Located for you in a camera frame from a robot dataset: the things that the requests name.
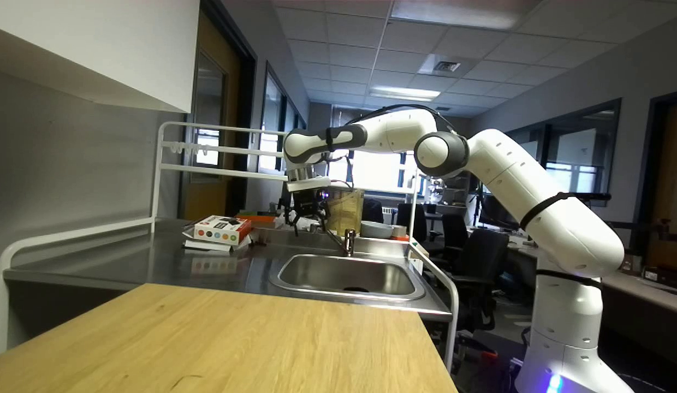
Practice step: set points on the dark framed interior window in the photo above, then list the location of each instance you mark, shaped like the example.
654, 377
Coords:
578, 158

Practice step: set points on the orange flat box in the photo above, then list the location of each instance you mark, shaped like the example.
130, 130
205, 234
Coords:
259, 219

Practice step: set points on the wooden door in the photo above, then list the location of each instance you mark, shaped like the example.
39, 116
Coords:
207, 202

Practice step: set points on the grey bowl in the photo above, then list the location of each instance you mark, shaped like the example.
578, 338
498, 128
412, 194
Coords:
375, 230

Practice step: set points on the group of black office chairs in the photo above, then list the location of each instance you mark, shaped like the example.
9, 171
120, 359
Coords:
477, 262

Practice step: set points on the white rail rack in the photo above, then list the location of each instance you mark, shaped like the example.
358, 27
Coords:
218, 148

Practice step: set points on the tan see-through container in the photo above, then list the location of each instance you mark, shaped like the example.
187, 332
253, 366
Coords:
345, 210

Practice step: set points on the white wall cabinet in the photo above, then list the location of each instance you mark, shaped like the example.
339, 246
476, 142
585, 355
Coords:
98, 43

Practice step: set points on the steel sink unit white frame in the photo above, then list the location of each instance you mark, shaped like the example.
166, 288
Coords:
153, 262

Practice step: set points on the chrome tap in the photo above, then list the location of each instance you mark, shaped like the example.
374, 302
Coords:
349, 243

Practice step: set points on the long office desk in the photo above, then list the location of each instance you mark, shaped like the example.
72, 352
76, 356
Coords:
644, 292

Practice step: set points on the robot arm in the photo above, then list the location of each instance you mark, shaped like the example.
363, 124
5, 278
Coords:
562, 229

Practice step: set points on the light wooden table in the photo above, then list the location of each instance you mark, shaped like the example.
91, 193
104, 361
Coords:
207, 344

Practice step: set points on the bright window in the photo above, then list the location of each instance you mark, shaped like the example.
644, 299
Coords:
376, 170

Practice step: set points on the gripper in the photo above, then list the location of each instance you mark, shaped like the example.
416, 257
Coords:
307, 200

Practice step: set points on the flat white box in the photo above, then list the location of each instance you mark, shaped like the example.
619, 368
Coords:
207, 245

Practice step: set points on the steel sink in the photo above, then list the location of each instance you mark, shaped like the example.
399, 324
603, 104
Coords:
346, 275

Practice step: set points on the white red box coloured dots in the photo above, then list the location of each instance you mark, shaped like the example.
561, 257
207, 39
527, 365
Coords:
223, 229

